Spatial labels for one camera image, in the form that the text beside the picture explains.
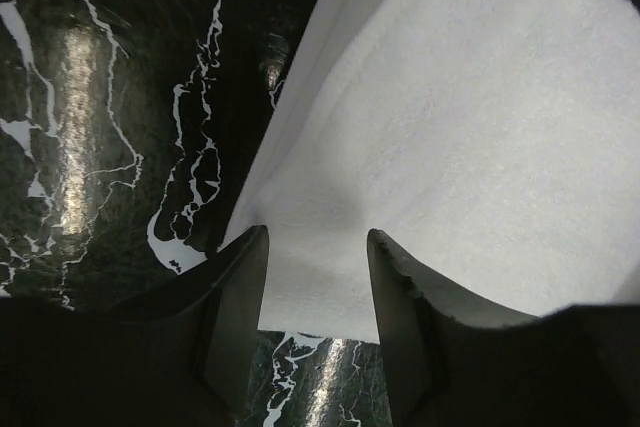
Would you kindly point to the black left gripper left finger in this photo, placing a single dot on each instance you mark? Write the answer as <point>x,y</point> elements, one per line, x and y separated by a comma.
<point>177,355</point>

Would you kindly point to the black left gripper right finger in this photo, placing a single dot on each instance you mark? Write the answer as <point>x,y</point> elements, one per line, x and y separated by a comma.
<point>454,358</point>

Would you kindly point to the white towel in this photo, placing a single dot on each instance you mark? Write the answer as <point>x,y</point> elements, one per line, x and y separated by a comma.
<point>495,140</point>

